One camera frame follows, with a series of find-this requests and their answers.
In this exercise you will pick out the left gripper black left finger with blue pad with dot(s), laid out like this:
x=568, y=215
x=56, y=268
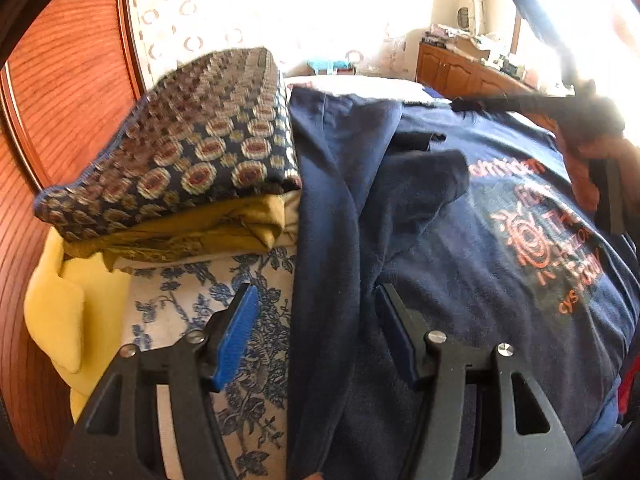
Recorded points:
x=117, y=435

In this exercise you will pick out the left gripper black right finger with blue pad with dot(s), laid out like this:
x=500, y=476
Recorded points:
x=482, y=411

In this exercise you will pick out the navy blue printed t-shirt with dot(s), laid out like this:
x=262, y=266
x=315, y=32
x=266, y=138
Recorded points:
x=472, y=219

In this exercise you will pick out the right hand holding gripper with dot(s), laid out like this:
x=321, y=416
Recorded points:
x=586, y=161

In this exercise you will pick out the blue floral bed sheet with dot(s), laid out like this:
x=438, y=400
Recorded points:
x=165, y=303

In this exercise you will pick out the wooden sideboard cabinet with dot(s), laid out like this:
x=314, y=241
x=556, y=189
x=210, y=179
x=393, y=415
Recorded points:
x=453, y=76

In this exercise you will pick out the yellow plush toy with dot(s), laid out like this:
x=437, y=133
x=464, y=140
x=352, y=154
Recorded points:
x=74, y=311

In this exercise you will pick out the mustard yellow folded cloth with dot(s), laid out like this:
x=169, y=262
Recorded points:
x=252, y=224

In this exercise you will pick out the clutter pile on cabinet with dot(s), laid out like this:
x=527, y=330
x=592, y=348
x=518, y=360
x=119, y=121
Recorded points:
x=481, y=49

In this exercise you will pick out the dark patterned folded blanket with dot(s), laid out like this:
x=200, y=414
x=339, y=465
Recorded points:
x=215, y=128

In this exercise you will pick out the white circle pattern curtain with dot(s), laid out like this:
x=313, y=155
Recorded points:
x=372, y=34

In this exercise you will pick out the blue tissue box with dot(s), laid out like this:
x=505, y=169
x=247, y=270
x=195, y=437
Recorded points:
x=340, y=67

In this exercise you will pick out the wooden headboard panel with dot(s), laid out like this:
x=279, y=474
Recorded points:
x=69, y=76

